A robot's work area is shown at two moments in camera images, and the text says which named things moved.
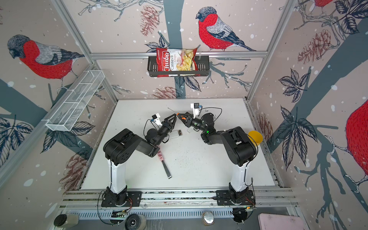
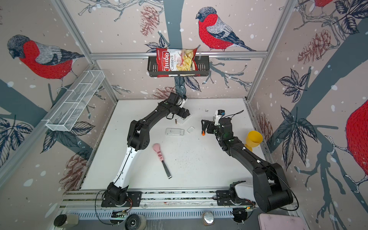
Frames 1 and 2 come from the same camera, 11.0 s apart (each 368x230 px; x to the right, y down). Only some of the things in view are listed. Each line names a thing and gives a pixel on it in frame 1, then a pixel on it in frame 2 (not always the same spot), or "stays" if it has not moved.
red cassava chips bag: [174, 60] stays
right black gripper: [190, 120] → [211, 126]
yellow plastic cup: [256, 136] stays
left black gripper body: [164, 131] → [180, 111]
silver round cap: [208, 218] stays
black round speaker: [133, 222] stays
